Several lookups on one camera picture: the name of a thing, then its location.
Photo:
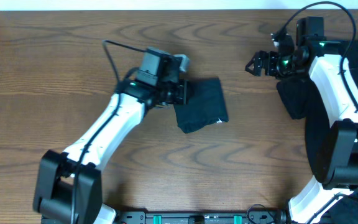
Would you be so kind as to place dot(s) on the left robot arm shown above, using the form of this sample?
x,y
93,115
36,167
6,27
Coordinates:
x,y
69,186

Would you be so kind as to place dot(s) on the dark teal t-shirt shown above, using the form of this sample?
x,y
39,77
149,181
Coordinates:
x,y
206,106

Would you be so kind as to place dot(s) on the dark clothes pile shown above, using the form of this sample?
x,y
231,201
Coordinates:
x,y
302,100

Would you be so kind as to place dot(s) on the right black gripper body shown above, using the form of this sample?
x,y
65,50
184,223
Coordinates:
x,y
270,63

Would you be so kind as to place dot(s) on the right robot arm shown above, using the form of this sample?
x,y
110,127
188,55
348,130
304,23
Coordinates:
x,y
319,83

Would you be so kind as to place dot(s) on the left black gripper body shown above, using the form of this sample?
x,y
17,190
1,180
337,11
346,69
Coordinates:
x,y
182,92

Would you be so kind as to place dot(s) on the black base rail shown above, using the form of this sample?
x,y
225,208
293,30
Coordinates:
x,y
252,216

